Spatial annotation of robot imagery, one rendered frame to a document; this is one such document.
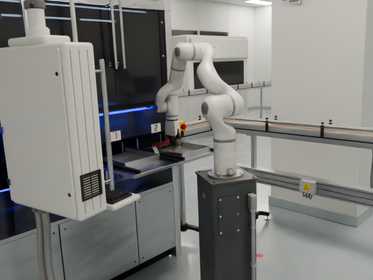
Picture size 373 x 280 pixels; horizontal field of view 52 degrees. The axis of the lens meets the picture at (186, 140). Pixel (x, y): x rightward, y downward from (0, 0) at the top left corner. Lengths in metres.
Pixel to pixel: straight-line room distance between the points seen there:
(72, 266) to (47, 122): 1.06
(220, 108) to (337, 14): 1.85
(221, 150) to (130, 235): 1.01
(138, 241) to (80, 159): 1.20
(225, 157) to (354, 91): 1.73
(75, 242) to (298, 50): 2.45
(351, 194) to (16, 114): 2.21
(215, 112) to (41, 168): 0.84
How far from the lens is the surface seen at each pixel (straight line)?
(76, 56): 1.63
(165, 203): 2.81
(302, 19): 3.63
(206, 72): 2.04
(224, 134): 1.94
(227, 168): 1.98
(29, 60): 1.75
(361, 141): 2.81
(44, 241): 2.05
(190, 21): 9.66
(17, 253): 2.28
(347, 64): 3.45
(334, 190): 2.99
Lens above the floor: 1.45
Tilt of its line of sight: 11 degrees down
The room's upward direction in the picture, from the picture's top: 2 degrees counter-clockwise
